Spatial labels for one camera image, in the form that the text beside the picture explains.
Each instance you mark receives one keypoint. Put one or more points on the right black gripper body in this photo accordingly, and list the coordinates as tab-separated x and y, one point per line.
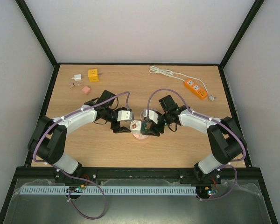
159	126

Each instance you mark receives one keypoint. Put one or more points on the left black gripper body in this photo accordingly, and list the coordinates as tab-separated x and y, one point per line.
108	114

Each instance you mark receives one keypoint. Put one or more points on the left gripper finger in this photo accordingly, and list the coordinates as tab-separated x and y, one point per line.
122	130
125	123

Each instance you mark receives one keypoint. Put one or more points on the green printed cube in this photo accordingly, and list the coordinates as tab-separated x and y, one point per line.
146	127

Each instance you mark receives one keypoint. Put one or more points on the white printed cube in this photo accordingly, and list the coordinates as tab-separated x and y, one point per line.
135	126

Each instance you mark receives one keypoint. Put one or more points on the pink round socket hub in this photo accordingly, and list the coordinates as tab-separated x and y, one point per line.
140	137

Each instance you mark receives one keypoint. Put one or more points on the pink small block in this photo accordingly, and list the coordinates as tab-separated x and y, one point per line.
86	90

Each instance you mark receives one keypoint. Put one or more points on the orange power strip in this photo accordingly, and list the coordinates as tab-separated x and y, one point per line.
195	89

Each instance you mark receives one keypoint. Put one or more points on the yellow cube socket adapter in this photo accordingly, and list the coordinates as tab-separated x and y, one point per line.
93	75

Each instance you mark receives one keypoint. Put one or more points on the white usb charger plug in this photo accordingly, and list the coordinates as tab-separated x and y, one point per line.
77	77

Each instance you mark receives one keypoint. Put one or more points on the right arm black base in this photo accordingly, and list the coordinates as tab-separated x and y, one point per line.
207	187

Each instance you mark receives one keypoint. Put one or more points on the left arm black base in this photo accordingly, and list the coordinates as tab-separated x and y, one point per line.
76	185

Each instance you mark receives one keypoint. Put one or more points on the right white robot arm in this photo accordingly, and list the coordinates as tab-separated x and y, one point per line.
225	138

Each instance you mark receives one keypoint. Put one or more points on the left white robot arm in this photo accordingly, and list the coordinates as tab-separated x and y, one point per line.
48	140

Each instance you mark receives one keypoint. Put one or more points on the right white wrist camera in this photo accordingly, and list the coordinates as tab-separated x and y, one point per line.
151	115

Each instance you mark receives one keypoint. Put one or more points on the black aluminium frame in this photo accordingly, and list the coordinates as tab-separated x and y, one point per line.
247	173

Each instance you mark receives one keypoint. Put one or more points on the grey slotted cable duct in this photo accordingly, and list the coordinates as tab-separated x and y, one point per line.
110	190

